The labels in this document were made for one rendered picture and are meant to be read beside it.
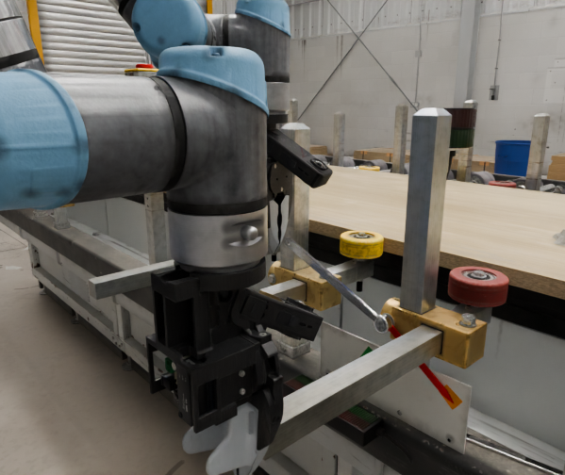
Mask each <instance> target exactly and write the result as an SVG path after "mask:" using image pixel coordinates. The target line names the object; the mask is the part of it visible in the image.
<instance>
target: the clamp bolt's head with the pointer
mask: <svg viewBox="0 0 565 475"><path fill-rule="evenodd" d="M384 315H386V316H388V317H389V318H390V320H391V325H392V326H391V330H390V332H391V333H392V335H393V336H394V337H395V338H397V337H399V336H401V334H400V333H399V332H398V331H397V329H396V328H395V327H394V325H395V322H394V319H393V317H392V316H391V315H390V314H388V313H384ZM374 326H375V329H376V330H378V331H380V332H383V331H385V330H386V324H385V322H384V320H382V319H377V320H376V321H375V322H374ZM419 368H420V369H421V370H422V371H423V373H424V374H425V375H426V376H427V378H428V379H429V380H430V381H431V383H432V384H433V385H434V386H435V387H436V388H437V389H438V391H439V392H440V393H441V395H442V396H443V397H444V398H446V399H447V400H448V401H450V402H451V403H452V404H454V402H453V400H452V398H451V396H450V394H449V392H448V391H447V389H446V388H445V387H444V386H443V384H442V383H441V382H440V381H439V379H438V378H437V377H436V376H435V375H434V373H433V372H432V371H431V370H430V369H429V367H428V366H427V365H426V364H425V363H423V364H421V365H420V366H419Z"/></svg>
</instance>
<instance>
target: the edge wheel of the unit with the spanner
mask: <svg viewBox="0 0 565 475"><path fill-rule="evenodd" d="M508 283H509V280H508V278H507V276H506V275H504V274H503V273H502V272H500V271H497V270H491V269H487V268H481V267H459V268H455V269H453V270H451V271H450V273H449V283H448V295H449V296H450V297H451V298H452V299H453V300H455V301H457V302H459V303H464V304H467V305H470V306H471V307H474V308H483V307H496V306H500V305H502V304H504V303H505V302H506V301H507V291H508Z"/></svg>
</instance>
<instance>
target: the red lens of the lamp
mask: <svg viewBox="0 0 565 475"><path fill-rule="evenodd" d="M445 110H446V111H447V112H449V113H450V114H451V115H452V124H451V127H475V121H476V112H477V109H445Z"/></svg>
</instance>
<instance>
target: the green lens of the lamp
mask: <svg viewBox="0 0 565 475"><path fill-rule="evenodd" d="M474 130H475V129H468V130H451V135H450V145H449V147H473V146H474Z"/></svg>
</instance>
